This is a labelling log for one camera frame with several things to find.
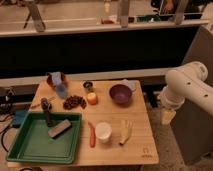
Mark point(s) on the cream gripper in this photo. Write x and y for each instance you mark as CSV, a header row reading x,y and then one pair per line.
x,y
167,116

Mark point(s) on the orange yellow apple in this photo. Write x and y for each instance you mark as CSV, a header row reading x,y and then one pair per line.
x,y
92,98

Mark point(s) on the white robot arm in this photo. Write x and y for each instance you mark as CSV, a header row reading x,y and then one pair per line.
x,y
185,82

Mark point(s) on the grey cup behind bowl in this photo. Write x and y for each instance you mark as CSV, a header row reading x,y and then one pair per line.
x,y
129,84

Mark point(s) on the white plastic cup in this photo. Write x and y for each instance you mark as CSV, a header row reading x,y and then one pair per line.
x,y
103,132

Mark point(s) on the small metal cup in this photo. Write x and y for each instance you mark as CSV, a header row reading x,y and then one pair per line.
x,y
88,86

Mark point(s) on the dark grey panel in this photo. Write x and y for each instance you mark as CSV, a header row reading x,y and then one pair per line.
x,y
193,126

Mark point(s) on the purple bowl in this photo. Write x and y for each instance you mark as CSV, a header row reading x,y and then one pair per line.
x,y
120,94

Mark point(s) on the orange carrot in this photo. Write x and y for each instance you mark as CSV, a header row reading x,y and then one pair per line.
x,y
92,135

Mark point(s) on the dark red grape bunch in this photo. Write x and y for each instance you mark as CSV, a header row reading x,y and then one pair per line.
x,y
73,102

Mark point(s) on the grey sponge block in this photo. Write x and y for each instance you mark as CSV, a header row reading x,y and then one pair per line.
x,y
59,128

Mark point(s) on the blue cloth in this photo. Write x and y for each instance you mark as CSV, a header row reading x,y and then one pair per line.
x,y
61,91

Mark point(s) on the black dish brush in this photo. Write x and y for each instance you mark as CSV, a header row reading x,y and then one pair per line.
x,y
46,107

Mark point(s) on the green plastic tray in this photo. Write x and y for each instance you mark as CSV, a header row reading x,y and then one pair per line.
x,y
33,144

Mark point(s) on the blue box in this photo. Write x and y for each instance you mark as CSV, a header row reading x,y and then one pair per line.
x,y
18,118

